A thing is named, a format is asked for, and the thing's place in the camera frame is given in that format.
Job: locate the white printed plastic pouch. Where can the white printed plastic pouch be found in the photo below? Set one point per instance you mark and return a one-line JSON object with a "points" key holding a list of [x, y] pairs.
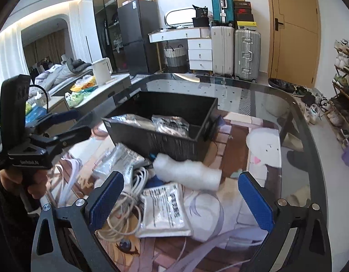
{"points": [[164, 214]]}

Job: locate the wooden door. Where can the wooden door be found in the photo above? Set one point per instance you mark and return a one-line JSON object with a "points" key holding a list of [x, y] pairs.
{"points": [[295, 34]]}

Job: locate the stack of shoe boxes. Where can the stack of shoe boxes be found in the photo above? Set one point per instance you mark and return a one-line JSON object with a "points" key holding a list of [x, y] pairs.
{"points": [[244, 16]]}

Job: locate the silver foil plastic bag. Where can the silver foil plastic bag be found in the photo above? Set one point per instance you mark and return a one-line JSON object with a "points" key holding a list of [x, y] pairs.
{"points": [[120, 159]]}

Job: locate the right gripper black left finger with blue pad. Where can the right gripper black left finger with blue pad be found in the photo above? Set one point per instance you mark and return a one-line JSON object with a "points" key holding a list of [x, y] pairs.
{"points": [[65, 237]]}

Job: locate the white foam wrap roll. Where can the white foam wrap roll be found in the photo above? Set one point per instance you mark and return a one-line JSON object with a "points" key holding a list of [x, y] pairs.
{"points": [[191, 174]]}

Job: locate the shoe rack with shoes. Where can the shoe rack with shoes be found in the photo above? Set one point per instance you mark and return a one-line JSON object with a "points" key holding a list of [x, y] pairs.
{"points": [[338, 115]]}

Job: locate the anime print table mat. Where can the anime print table mat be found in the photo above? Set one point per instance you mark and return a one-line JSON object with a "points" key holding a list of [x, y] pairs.
{"points": [[116, 208]]}

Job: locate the oval desk mirror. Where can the oval desk mirror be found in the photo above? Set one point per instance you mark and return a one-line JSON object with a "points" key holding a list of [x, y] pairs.
{"points": [[180, 17]]}

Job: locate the silver aluminium suitcase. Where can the silver aluminium suitcase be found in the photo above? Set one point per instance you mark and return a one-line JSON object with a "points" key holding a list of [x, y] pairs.
{"points": [[247, 53]]}

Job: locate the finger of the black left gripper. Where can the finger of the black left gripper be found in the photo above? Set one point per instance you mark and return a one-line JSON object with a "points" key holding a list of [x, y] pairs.
{"points": [[56, 145]]}

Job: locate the white drawer desk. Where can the white drawer desk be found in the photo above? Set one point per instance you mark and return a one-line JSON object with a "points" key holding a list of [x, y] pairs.
{"points": [[198, 43]]}

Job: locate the person's left hand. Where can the person's left hand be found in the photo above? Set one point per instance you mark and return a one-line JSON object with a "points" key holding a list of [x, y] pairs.
{"points": [[14, 179]]}

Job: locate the white hard suitcase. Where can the white hard suitcase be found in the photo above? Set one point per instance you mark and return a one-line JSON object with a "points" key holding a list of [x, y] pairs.
{"points": [[222, 40]]}

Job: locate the black cardboard storage box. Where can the black cardboard storage box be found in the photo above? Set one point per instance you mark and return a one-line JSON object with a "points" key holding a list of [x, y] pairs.
{"points": [[131, 124]]}

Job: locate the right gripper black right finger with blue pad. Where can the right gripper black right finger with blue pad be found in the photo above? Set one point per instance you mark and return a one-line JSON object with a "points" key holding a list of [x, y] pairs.
{"points": [[310, 249]]}

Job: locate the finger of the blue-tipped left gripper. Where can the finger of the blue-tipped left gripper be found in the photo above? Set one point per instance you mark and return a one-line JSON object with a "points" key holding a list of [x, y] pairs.
{"points": [[44, 122]]}

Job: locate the teal hard suitcase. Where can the teal hard suitcase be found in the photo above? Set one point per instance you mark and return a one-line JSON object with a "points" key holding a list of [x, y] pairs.
{"points": [[223, 13]]}

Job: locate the clear bag in box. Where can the clear bag in box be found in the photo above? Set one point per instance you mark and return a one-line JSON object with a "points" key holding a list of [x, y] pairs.
{"points": [[172, 125]]}

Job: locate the white electric kettle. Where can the white electric kettle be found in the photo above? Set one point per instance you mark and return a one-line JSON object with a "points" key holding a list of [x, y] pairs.
{"points": [[102, 71]]}

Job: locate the grey white woven basket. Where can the grey white woven basket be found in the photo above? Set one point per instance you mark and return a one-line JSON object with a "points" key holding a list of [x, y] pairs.
{"points": [[176, 59]]}

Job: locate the black refrigerator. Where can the black refrigerator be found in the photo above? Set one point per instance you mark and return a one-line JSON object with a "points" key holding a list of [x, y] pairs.
{"points": [[137, 20]]}

